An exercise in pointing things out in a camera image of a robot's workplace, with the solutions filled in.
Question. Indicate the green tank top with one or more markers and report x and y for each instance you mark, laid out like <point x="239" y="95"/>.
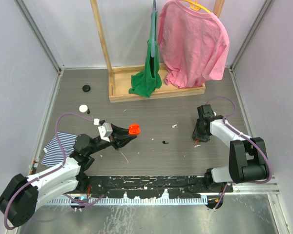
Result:
<point x="147" y="81"/>

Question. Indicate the white earbud case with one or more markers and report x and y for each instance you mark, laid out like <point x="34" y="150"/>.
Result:
<point x="83" y="108"/>

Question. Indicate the yellow clothes hanger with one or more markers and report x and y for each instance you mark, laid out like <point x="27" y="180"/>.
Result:
<point x="194" y="5"/>

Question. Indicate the grey-blue clothes hanger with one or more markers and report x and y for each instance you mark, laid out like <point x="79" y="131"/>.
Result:
<point x="153" y="29"/>

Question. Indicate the pink t-shirt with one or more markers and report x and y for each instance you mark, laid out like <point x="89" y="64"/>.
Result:
<point x="193" y="45"/>

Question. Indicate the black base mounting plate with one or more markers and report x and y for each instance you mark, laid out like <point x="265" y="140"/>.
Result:
<point x="177" y="186"/>

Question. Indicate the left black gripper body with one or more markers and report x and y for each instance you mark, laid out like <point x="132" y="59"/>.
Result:
<point x="103" y="144"/>

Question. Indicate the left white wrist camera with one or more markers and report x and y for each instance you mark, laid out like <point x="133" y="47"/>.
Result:
<point x="104" y="128"/>

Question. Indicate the wooden clothes rack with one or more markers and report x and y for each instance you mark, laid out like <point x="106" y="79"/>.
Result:
<point x="119" y="78"/>

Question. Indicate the blue white striped cloth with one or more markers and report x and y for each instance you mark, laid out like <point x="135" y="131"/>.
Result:
<point x="52" y="151"/>

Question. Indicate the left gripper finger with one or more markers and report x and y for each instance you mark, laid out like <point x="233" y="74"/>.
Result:
<point x="119" y="130"/>
<point x="123" y="140"/>

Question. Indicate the grey slotted cable duct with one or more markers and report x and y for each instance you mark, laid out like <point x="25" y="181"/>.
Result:
<point x="163" y="200"/>

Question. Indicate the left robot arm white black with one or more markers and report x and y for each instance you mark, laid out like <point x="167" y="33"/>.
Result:
<point x="24" y="195"/>

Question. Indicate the black earbud case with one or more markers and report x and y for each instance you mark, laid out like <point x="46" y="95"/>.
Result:
<point x="86" y="88"/>

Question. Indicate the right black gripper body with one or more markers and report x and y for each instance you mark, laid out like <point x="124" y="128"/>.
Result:
<point x="198" y="133"/>

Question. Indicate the orange earbud case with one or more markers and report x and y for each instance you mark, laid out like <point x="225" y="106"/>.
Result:
<point x="134" y="129"/>

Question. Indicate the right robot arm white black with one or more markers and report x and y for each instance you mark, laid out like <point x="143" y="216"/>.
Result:
<point x="248" y="160"/>

